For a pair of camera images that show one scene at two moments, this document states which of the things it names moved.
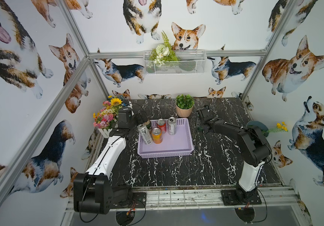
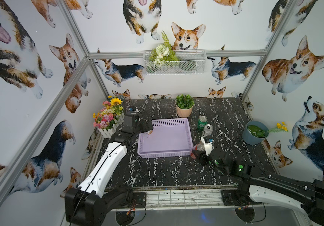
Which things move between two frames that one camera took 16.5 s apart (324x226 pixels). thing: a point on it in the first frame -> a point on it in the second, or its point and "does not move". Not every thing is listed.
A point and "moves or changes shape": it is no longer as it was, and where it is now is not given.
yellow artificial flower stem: [280, 127] does not move
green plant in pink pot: [184, 105] does not move
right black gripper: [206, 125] -> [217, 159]
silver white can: [172, 125] moves or changes shape
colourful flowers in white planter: [104, 119] does not move
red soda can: [161, 124] -> [199, 147]
